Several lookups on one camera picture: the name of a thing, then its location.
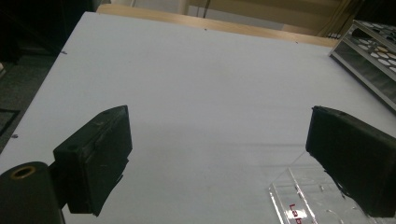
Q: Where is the beige cabinet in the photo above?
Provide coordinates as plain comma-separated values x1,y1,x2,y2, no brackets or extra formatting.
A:
186,0,354,37

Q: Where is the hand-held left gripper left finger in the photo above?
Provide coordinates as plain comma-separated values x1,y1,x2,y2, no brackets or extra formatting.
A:
52,105,134,217

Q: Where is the white table sheet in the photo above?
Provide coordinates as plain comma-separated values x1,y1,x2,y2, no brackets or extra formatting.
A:
0,11,396,224

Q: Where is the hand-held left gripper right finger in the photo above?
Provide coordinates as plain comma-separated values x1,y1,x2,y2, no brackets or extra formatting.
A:
305,105,396,218

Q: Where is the perforated metal test tube rack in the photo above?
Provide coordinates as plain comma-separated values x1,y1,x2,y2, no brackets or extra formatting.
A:
328,19,396,115

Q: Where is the clear plastic bag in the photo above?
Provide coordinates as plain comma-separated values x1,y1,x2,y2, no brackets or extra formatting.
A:
268,150,379,224

